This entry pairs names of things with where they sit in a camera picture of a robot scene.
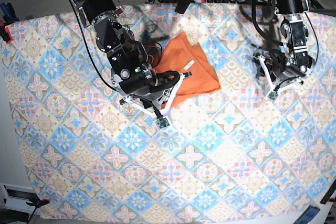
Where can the white window frame rail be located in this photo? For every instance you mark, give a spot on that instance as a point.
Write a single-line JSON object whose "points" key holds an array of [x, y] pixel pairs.
{"points": [[16, 197]]}

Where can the patterned blue tile tablecloth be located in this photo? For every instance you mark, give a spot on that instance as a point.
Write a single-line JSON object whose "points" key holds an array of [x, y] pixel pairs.
{"points": [[229, 155]]}

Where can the orange black clamp bottom left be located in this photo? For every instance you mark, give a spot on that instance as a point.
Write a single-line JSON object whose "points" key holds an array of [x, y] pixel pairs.
{"points": [[36, 203]]}

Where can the white garment label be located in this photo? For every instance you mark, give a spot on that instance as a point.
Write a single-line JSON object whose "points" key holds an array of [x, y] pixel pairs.
{"points": [[189, 64]]}

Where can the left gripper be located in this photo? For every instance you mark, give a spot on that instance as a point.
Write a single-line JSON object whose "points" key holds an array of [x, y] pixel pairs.
{"points": [[279, 73]]}

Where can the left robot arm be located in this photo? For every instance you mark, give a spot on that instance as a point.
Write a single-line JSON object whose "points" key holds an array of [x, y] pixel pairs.
{"points": [[294, 31]]}

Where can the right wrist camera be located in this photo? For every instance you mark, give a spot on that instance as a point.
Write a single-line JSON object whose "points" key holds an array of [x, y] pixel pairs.
{"points": [[162, 123]]}

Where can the blue handled clamp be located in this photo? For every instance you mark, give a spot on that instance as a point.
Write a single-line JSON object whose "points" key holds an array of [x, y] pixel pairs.
{"points": [[9, 13]]}

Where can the black clamp bottom right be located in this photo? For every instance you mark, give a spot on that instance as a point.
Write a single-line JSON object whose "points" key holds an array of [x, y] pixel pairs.
{"points": [[328, 196]]}

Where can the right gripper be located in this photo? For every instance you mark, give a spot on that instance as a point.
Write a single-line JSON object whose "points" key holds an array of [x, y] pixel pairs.
{"points": [[156, 101]]}

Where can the red black clamp left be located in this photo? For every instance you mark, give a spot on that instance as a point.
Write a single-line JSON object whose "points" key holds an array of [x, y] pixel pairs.
{"points": [[4, 32]]}

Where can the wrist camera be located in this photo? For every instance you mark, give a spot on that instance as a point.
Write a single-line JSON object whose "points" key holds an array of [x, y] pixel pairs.
{"points": [[162, 123], [272, 95]]}

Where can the orange T-shirt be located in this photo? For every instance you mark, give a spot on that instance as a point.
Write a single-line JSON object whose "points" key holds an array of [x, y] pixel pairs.
{"points": [[176, 55]]}

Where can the smartphone with blue screen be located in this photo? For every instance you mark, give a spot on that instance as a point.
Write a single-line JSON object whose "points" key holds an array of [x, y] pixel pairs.
{"points": [[307, 215]]}

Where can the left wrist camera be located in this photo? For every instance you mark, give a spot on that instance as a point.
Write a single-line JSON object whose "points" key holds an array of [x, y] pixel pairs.
{"points": [[272, 95]]}

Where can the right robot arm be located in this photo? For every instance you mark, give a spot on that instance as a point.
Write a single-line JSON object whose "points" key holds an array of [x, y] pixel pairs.
{"points": [[132, 74]]}

